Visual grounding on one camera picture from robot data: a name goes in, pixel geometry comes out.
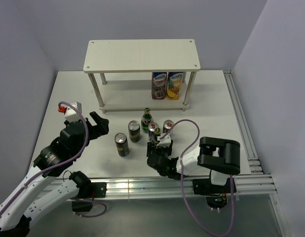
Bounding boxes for purple grape juice carton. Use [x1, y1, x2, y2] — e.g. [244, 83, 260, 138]
[152, 72, 167, 100]

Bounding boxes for black can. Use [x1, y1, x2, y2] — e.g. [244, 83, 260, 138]
[114, 133, 129, 157]
[128, 120, 140, 143]

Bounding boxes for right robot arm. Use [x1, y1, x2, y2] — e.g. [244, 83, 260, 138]
[147, 137, 240, 193]

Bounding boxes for black can front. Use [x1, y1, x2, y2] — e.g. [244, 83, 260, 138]
[114, 133, 129, 157]

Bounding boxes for aluminium right side rail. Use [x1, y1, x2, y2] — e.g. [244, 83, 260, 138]
[223, 70, 292, 237]

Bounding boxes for white two-tier shelf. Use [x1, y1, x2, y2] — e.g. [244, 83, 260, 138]
[83, 39, 200, 113]

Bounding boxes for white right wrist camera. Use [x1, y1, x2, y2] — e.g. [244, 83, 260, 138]
[157, 133, 171, 147]

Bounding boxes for blue silver can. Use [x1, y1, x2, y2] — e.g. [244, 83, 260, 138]
[162, 119, 174, 133]
[148, 122, 159, 143]

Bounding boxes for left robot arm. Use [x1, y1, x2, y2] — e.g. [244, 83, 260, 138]
[0, 112, 109, 237]

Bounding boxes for blue silver can left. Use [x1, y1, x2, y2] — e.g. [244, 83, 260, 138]
[148, 122, 159, 143]

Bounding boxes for aluminium front rail frame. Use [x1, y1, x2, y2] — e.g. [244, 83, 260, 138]
[91, 174, 277, 200]

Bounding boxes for yellow pineapple juice carton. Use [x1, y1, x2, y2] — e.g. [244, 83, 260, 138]
[166, 72, 184, 100]

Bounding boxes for black can rear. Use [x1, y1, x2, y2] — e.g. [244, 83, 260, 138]
[128, 120, 140, 143]

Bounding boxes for green glass bottle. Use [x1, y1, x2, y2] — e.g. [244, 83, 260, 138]
[153, 127, 161, 143]
[141, 108, 153, 133]

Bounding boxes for blue silver can right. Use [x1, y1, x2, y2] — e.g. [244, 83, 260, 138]
[162, 119, 174, 133]

